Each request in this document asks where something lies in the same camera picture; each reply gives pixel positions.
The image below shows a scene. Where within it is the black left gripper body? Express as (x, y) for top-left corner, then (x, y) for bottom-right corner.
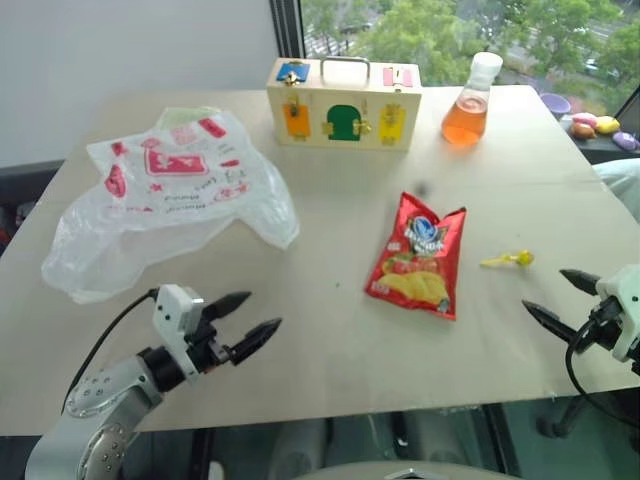
(185, 305), (247, 374)

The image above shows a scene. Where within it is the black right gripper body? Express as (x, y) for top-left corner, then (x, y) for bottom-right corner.
(574, 296), (627, 354)

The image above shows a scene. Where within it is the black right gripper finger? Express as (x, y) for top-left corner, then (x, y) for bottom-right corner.
(520, 299), (587, 347)
(559, 268), (602, 297)

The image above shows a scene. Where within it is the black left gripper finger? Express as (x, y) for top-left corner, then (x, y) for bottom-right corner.
(201, 291), (253, 322)
(230, 317), (283, 367)

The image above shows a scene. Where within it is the small yellow plastic toy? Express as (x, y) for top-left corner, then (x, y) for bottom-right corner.
(479, 249), (536, 270)

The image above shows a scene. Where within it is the black chair base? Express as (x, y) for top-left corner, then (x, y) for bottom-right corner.
(536, 393), (640, 440)

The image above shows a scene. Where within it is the pale blue cloth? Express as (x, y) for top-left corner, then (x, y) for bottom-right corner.
(591, 158), (640, 224)

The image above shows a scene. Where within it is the white red-printed plastic bag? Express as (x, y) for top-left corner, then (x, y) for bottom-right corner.
(40, 105), (302, 306)

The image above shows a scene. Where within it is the red potato chips bag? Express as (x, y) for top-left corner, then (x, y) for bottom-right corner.
(363, 190), (469, 322)

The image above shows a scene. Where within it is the grey rounded shape under table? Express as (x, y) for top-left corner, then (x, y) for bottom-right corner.
(277, 408), (502, 474)

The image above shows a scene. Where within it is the purple plastic bowl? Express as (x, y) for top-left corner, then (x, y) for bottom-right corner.
(539, 91), (573, 119)

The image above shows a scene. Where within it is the flask with orange liquid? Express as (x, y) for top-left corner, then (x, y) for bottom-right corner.
(441, 50), (505, 148)

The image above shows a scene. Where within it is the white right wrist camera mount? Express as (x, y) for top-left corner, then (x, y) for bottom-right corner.
(595, 264), (640, 364)

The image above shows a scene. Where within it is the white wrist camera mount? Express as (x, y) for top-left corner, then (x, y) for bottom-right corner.
(151, 284), (207, 377)
(595, 264), (640, 364)

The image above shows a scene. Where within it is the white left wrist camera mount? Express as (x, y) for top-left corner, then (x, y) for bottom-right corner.
(151, 284), (207, 377)

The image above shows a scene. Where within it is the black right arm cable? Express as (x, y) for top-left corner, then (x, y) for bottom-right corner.
(565, 319), (640, 417)

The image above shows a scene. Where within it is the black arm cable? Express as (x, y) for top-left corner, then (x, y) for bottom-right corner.
(60, 287), (161, 417)
(565, 319), (640, 417)

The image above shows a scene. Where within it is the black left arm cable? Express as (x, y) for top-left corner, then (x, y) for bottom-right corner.
(60, 287), (161, 417)

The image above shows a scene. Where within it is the wooden lock box with handle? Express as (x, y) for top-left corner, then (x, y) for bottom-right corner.
(265, 55), (424, 154)

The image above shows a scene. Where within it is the dark window frame post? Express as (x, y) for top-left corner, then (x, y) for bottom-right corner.
(269, 0), (307, 62)

